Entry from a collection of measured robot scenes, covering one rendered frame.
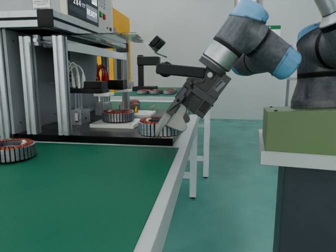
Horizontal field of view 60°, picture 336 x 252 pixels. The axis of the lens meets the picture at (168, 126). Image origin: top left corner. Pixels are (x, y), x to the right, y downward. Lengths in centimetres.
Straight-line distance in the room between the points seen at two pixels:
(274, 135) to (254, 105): 561
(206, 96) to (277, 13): 590
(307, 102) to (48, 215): 71
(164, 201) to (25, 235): 20
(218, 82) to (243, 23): 13
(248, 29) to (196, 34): 570
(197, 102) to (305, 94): 36
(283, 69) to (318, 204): 42
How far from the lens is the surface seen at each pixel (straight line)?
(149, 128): 67
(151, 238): 38
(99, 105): 128
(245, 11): 68
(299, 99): 92
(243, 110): 638
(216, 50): 67
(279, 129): 79
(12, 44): 98
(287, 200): 93
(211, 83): 69
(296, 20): 658
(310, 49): 90
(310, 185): 92
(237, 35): 67
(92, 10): 121
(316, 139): 81
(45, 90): 111
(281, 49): 70
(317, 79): 90
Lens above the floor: 94
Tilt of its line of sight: 10 degrees down
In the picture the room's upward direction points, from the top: straight up
